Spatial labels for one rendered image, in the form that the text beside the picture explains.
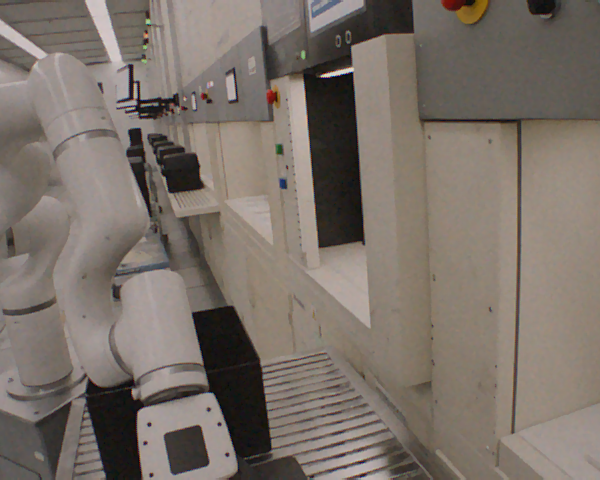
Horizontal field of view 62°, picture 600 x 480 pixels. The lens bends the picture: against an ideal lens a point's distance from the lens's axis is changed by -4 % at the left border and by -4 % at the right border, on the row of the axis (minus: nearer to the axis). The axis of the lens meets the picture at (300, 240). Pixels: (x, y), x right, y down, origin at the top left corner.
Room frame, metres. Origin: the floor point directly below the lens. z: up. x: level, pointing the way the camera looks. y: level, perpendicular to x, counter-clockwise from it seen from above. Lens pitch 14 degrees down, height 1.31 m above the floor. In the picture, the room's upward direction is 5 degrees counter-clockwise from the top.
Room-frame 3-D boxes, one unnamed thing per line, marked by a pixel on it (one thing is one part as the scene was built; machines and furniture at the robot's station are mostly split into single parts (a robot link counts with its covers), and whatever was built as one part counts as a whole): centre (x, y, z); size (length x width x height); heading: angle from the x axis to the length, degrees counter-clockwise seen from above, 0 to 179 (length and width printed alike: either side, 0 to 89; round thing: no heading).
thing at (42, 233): (1.11, 0.60, 1.07); 0.19 x 0.12 x 0.24; 132
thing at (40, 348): (1.08, 0.62, 0.85); 0.19 x 0.19 x 0.18
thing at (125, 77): (4.33, 1.12, 1.59); 0.50 x 0.41 x 0.36; 106
